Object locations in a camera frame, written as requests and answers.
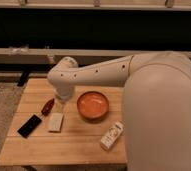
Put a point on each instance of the red chili pepper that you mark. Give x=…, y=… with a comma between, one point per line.
x=48, y=107

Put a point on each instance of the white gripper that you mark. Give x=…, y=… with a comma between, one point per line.
x=64, y=93

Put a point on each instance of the orange bowl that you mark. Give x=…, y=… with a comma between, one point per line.
x=92, y=105

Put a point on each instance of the black table leg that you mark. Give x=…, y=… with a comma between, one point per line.
x=24, y=77

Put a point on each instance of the white tube bottle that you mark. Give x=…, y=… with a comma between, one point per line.
x=111, y=136

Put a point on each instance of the white rectangular block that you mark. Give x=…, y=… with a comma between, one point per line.
x=55, y=122

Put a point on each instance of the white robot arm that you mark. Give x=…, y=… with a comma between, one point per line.
x=156, y=104

